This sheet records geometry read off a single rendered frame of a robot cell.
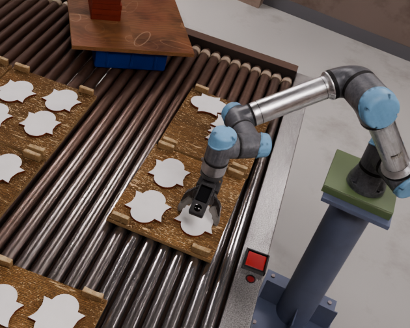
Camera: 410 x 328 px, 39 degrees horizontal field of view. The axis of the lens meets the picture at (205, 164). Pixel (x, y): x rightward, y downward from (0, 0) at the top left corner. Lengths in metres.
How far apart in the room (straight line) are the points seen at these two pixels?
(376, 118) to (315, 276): 1.01
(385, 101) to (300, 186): 1.89
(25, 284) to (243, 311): 0.61
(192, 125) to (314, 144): 1.84
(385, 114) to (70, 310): 1.05
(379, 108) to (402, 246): 1.89
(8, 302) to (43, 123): 0.74
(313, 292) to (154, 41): 1.30
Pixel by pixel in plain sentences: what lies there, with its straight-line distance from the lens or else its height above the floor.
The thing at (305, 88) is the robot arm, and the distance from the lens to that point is 1.82.
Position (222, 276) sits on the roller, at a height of 0.92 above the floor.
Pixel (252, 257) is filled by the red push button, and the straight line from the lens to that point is 1.82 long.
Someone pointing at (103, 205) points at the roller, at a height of 0.92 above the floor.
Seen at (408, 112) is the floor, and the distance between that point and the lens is 4.73.
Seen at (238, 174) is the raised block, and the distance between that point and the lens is 2.03.
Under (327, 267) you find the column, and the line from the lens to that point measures 2.52.
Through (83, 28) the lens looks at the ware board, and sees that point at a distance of 2.46.
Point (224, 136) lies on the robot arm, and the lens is 1.62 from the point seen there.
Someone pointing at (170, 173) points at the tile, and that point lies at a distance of 1.97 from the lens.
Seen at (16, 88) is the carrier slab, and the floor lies 0.95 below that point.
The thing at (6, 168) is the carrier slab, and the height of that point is 0.95.
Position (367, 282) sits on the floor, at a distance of 3.25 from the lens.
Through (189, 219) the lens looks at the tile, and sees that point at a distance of 1.84.
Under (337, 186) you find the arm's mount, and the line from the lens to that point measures 2.23.
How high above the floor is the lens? 2.28
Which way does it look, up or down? 41 degrees down
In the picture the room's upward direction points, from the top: 16 degrees clockwise
